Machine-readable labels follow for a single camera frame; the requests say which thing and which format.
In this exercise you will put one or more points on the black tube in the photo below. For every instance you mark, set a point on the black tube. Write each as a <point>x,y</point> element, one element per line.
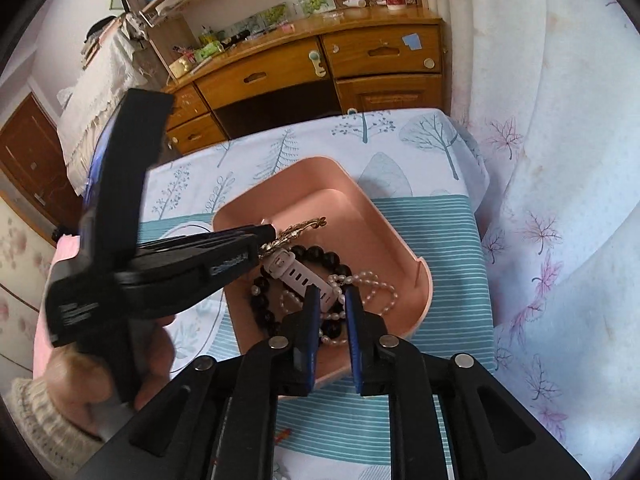
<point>237,37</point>

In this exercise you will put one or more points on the person's left hand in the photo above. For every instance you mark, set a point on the person's left hand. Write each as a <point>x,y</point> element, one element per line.
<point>75,385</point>

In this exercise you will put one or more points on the row of green picture tiles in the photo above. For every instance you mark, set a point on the row of green picture tiles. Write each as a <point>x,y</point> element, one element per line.
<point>275,12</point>

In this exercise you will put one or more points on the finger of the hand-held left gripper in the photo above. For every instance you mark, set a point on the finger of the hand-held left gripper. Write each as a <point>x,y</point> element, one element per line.
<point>200,280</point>
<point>220,242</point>

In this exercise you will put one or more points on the white leaf print curtain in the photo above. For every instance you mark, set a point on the white leaf print curtain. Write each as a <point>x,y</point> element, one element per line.
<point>550,110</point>

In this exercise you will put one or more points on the gold leaf hair clip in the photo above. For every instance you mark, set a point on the gold leaf hair clip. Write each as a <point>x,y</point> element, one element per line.
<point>305,225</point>

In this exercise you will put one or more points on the stack of books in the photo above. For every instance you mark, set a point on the stack of books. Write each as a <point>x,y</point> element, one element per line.
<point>92,52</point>

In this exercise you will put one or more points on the white drawer lock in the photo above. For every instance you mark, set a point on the white drawer lock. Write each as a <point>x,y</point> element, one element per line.
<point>316,62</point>

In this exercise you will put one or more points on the person's left forearm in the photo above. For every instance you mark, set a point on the person's left forearm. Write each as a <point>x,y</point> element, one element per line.
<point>40,435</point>

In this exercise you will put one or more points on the pink blanket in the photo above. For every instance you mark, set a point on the pink blanket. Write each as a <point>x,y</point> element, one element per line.
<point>67,252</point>

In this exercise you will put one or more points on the black hat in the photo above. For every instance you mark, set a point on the black hat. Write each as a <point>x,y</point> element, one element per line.
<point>100,26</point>

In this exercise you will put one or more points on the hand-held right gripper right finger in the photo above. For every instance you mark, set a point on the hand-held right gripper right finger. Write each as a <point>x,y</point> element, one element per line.
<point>354,345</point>

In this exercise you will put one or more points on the pink storage box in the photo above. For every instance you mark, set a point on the pink storage box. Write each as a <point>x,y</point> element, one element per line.
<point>325,210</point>

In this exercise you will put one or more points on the brown wooden door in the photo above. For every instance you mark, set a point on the brown wooden door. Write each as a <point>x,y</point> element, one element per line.
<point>30,160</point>

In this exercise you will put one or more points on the cream container with beads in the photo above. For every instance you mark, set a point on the cream container with beads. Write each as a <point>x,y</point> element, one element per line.
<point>180,67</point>

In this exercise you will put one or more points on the small white tube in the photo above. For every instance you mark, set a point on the small white tube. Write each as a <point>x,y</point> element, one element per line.
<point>354,3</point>

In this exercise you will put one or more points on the white lace furniture cover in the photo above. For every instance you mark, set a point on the white lace furniture cover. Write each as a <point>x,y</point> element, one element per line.
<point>100,90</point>

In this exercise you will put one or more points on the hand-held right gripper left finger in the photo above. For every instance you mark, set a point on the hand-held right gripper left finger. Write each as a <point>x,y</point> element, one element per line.
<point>313,340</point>

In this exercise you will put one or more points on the wooden desk with drawers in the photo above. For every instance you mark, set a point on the wooden desk with drawers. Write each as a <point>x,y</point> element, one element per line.
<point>280,47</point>

